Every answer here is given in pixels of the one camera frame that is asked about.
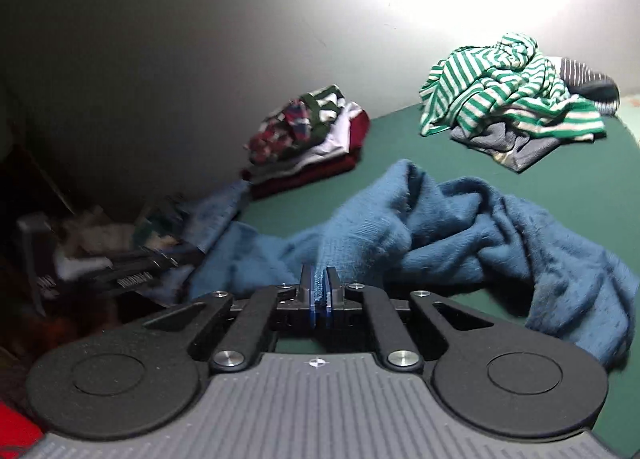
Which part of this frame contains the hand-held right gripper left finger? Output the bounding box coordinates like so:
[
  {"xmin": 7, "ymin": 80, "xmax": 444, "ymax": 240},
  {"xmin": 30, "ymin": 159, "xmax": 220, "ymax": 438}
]
[{"xmin": 143, "ymin": 264, "xmax": 322, "ymax": 375}]

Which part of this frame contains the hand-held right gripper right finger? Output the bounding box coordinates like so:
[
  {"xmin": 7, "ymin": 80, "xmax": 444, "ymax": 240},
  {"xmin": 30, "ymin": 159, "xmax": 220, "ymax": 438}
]
[{"xmin": 322, "ymin": 265, "xmax": 497, "ymax": 373}]

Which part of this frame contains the blue knit sweater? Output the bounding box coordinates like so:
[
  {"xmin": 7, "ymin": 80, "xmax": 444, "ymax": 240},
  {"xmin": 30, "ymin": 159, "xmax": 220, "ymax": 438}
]
[{"xmin": 187, "ymin": 159, "xmax": 640, "ymax": 371}]

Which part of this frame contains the blue white patterned towel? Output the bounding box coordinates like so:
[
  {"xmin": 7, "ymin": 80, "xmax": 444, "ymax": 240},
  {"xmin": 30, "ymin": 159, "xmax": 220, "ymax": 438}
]
[{"xmin": 182, "ymin": 182, "xmax": 251, "ymax": 260}]

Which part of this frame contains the maroon knit sweater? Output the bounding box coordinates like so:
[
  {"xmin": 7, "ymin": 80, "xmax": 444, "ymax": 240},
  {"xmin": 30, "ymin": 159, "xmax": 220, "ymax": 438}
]
[{"xmin": 242, "ymin": 112, "xmax": 371, "ymax": 200}]

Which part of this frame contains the white folded shirt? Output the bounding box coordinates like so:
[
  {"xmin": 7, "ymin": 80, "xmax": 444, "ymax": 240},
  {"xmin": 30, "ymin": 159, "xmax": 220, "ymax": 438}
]
[{"xmin": 249, "ymin": 102, "xmax": 363, "ymax": 179}]

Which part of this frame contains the red plaid flannel shirt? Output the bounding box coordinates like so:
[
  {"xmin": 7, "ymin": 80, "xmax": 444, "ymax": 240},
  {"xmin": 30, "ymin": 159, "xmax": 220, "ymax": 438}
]
[{"xmin": 247, "ymin": 99, "xmax": 326, "ymax": 166}]

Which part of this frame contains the green table cloth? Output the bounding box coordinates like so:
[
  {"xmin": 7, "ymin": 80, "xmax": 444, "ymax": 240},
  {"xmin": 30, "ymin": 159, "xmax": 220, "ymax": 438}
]
[{"xmin": 234, "ymin": 102, "xmax": 640, "ymax": 392}]

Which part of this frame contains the red cloth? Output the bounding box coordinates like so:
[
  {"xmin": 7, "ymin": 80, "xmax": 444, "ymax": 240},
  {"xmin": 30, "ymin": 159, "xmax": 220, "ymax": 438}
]
[{"xmin": 0, "ymin": 401, "xmax": 44, "ymax": 459}]

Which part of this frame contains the dark green sweater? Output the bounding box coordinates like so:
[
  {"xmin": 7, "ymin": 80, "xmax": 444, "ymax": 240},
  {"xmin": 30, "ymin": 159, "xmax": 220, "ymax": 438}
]
[{"xmin": 299, "ymin": 84, "xmax": 347, "ymax": 136}]

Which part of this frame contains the grey knit garment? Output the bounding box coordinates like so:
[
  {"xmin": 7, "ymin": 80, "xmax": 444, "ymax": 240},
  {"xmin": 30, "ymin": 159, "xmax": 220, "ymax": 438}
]
[{"xmin": 450, "ymin": 120, "xmax": 552, "ymax": 174}]

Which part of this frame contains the green white striped shirt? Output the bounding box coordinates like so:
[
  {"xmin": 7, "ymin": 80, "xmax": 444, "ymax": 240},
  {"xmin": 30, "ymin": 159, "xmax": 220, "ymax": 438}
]
[{"xmin": 419, "ymin": 32, "xmax": 607, "ymax": 143}]

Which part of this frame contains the pastel printed bed sheet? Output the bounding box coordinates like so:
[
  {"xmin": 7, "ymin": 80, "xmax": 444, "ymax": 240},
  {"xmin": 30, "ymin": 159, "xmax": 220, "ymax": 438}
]
[{"xmin": 617, "ymin": 94, "xmax": 640, "ymax": 140}]

